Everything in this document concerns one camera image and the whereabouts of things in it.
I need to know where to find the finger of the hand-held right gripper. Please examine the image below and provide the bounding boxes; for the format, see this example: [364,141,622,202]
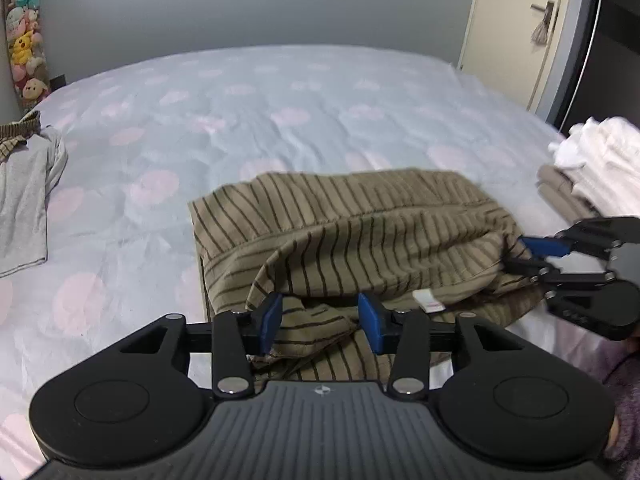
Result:
[504,258,618,295]
[520,216,640,262]

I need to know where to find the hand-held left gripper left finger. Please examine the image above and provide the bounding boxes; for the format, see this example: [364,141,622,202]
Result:
[119,292,285,401]

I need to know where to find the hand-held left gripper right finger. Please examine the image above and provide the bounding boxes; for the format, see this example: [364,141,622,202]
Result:
[357,291,524,400]

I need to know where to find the brown striped shirt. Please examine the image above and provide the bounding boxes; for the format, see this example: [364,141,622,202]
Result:
[187,169,548,393]

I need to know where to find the person's right forearm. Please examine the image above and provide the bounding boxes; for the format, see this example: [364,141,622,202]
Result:
[582,325,640,478]

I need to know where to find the beige folded clothes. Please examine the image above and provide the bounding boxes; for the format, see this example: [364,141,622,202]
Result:
[537,164,601,221]

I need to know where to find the white folded clothes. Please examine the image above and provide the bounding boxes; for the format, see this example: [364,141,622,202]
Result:
[547,116,640,218]

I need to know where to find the pink dotted bed sheet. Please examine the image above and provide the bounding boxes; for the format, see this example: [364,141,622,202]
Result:
[0,44,608,461]

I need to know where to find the grey tassel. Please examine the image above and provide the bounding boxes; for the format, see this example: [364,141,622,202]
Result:
[531,10,556,48]

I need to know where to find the dark wardrobe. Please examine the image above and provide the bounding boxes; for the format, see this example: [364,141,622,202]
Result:
[552,0,640,136]

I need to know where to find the beige room door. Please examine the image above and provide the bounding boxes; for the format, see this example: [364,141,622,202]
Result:
[457,0,576,111]

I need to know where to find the grey shirt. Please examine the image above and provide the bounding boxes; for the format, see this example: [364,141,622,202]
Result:
[0,125,68,278]

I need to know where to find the dark striped garment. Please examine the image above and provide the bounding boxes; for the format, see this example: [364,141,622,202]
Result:
[0,110,43,163]

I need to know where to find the hanging plush toy holder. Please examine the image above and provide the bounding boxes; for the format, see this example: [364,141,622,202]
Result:
[0,0,51,111]

